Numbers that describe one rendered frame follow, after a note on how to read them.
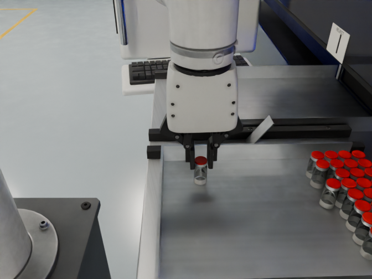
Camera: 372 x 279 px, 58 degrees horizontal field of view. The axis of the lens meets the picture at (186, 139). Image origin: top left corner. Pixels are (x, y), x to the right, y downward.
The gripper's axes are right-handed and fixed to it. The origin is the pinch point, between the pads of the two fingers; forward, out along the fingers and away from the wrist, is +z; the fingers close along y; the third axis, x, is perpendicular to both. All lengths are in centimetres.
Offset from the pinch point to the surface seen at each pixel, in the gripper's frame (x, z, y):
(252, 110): -22.8, 5.9, -13.2
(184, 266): 16.1, 5.6, 3.2
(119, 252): -51, 94, 31
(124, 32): -66, 2, 20
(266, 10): -116, 9, -38
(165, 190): 2.1, 5.6, 5.9
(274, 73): -39.5, 4.9, -22.3
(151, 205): 5.0, 5.8, 8.0
